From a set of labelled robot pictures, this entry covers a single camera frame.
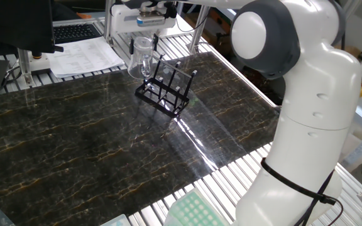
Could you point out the beige cardboard box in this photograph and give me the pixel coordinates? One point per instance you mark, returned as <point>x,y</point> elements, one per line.
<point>352,147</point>

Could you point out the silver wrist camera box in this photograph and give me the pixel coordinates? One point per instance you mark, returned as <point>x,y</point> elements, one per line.
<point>151,21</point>

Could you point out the white paper stack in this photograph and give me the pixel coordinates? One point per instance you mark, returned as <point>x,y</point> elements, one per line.
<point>80,58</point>

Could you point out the white stand base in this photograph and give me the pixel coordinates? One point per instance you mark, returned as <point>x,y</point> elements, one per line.
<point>41,66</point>

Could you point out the aluminium frame post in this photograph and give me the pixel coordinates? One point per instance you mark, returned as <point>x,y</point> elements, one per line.
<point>25,67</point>
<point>107,22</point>
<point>199,28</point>

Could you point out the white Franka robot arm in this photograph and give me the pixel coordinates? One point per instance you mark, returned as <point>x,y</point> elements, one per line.
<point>319,94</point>

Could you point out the black computer monitor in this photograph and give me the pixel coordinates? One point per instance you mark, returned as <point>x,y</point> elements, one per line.
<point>14,22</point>

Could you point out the green pipette tip box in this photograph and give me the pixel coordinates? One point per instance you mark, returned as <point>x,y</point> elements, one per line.
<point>193,210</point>

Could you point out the black keyboard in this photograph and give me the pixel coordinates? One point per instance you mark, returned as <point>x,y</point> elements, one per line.
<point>74,33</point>

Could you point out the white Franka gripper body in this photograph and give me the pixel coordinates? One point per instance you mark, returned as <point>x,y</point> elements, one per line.
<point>122,20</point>

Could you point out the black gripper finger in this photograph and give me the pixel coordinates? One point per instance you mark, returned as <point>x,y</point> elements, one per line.
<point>132,46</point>
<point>155,42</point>

